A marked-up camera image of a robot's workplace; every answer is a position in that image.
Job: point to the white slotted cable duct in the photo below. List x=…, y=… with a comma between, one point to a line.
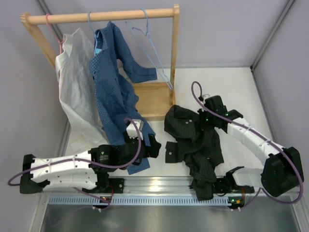
x=146, y=200

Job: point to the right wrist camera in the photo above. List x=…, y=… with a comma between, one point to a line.
x=203, y=97

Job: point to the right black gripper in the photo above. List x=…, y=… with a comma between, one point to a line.
x=202, y=112

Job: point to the pink wire hanger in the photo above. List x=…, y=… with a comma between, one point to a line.
x=60, y=43

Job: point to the aluminium mounting rail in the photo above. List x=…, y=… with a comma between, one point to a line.
x=164, y=184

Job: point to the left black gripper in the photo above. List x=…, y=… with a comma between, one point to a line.
x=155, y=147

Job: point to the wooden clothes rack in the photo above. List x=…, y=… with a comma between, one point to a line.
x=155, y=99

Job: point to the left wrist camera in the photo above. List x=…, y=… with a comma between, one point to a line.
x=134, y=129

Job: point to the white shirt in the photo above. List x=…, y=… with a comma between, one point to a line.
x=76, y=87

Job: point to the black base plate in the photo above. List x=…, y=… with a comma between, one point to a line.
x=224, y=185
x=110, y=185

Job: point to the blue checked shirt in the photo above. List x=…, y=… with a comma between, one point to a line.
x=114, y=71

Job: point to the empty light blue hanger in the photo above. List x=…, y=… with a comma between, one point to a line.
x=147, y=34

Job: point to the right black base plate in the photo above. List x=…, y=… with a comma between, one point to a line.
x=224, y=185

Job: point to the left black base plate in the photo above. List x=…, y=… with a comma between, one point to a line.
x=110, y=185

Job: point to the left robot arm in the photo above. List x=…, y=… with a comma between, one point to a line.
x=87, y=170

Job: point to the blue hanger holding shirt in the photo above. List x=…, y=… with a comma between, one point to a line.
x=91, y=24

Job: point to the black pinstriped shirt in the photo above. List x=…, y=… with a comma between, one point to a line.
x=198, y=148

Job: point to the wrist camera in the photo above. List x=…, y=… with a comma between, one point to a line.
x=134, y=129
x=203, y=97

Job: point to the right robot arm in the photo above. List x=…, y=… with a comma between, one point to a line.
x=281, y=167

